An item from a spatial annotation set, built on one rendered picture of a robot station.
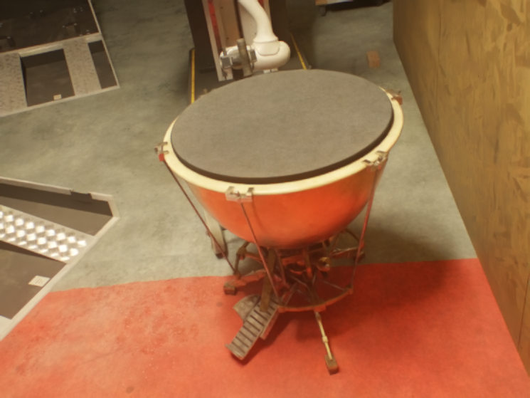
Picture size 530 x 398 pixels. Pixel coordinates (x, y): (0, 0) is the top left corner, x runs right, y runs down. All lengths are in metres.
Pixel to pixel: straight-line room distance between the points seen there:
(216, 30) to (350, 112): 1.60
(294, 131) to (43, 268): 1.49
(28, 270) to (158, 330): 0.75
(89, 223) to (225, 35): 1.24
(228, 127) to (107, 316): 1.02
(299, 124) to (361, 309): 0.82
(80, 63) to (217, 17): 1.81
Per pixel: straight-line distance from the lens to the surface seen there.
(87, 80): 4.44
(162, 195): 2.90
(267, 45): 2.32
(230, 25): 3.15
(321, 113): 1.64
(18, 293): 2.62
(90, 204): 2.88
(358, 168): 1.42
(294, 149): 1.48
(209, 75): 3.32
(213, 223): 2.30
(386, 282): 2.21
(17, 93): 4.52
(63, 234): 2.79
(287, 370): 1.97
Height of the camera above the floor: 1.56
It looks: 35 degrees down
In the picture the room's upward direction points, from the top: 10 degrees counter-clockwise
